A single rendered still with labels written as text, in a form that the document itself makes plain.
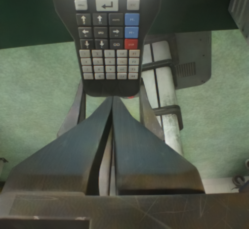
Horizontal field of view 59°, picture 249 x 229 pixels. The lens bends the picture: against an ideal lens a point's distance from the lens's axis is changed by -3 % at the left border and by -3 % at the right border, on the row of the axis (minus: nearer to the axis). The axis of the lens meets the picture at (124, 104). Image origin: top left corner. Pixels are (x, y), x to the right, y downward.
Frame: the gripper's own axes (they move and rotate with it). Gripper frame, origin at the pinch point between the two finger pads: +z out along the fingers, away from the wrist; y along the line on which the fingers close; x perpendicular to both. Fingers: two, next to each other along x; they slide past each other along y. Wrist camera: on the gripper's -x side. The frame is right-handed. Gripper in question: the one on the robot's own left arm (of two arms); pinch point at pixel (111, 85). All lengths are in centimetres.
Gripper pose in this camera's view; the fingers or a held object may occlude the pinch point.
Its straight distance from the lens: 27.5
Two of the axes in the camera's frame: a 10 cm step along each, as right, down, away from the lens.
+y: -10.0, 0.0, -0.1
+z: -0.1, -9.9, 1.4
